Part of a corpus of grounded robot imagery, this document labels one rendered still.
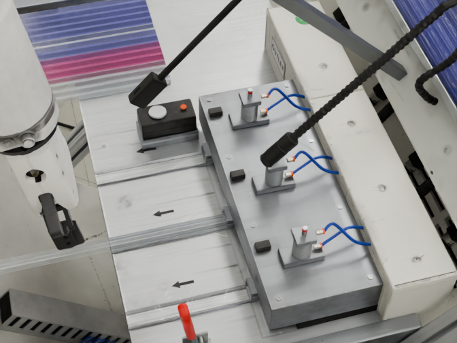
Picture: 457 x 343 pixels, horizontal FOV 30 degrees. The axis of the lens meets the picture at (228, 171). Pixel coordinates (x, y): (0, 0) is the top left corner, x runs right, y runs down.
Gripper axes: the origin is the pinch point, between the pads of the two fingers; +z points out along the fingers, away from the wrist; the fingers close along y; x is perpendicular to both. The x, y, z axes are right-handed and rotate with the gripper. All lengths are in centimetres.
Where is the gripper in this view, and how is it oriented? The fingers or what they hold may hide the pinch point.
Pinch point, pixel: (63, 208)
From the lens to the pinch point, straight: 100.8
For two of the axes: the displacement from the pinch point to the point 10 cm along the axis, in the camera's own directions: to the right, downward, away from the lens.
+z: 1.3, 5.9, 8.0
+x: -9.6, 2.8, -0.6
